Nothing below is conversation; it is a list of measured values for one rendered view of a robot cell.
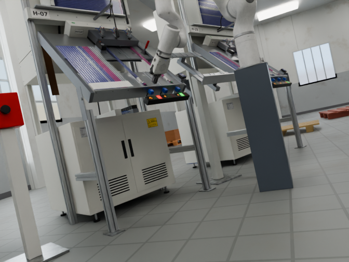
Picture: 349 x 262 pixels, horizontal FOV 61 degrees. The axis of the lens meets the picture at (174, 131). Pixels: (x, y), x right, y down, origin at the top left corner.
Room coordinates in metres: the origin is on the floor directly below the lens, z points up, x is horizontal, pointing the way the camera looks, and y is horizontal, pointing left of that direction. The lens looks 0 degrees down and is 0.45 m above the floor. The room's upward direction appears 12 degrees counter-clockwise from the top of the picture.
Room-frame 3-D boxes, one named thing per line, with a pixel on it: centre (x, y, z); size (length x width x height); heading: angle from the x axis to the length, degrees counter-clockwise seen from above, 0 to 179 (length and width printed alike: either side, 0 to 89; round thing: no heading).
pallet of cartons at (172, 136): (8.77, 0.10, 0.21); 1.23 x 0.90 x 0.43; 159
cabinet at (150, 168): (2.22, 0.55, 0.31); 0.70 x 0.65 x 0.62; 132
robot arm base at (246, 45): (1.74, -0.51, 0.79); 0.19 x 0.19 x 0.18
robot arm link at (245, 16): (1.70, -0.52, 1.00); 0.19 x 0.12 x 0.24; 19
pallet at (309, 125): (4.71, -1.65, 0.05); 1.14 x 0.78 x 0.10; 67
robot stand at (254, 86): (1.74, -0.51, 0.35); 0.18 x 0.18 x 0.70; 69
